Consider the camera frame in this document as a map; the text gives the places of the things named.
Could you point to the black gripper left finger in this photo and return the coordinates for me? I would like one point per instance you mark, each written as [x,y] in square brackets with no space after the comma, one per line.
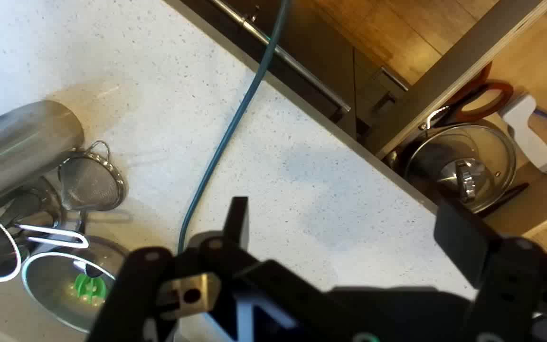
[236,221]

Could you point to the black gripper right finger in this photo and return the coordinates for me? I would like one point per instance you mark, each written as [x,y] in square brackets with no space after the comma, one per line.
[469,244]

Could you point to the wooden drawer with grey front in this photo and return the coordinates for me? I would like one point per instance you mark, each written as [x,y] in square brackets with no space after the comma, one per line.
[541,202]

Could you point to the small green object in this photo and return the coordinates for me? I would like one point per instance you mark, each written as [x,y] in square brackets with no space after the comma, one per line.
[88,287]

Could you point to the black pointed utensil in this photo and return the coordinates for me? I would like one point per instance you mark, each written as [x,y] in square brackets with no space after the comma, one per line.
[507,196]

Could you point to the glass pot lid steel knob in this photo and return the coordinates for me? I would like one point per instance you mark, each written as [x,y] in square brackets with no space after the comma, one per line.
[469,158]

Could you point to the metal mesh strainer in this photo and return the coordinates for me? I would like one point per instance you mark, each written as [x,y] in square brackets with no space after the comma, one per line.
[89,181]

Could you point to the dark cabinet front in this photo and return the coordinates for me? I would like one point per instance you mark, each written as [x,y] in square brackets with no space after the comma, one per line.
[323,44]

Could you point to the steel cylinder container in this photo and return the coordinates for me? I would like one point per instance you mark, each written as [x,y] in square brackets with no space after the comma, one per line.
[19,149]

